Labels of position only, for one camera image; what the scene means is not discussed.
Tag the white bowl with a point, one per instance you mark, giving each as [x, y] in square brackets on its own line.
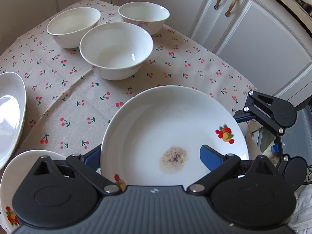
[73, 22]
[114, 48]
[143, 12]

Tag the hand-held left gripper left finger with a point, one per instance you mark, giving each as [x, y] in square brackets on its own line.
[93, 158]

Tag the plain white plate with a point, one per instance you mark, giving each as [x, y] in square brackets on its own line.
[9, 117]

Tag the cherry-print tablecloth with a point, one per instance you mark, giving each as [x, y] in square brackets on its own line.
[61, 82]

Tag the stained white fruit-print plate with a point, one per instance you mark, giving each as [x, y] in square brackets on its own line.
[158, 126]

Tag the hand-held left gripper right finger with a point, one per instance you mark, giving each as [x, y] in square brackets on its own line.
[209, 157]

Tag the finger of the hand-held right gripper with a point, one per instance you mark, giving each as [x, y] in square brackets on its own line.
[275, 148]
[241, 119]

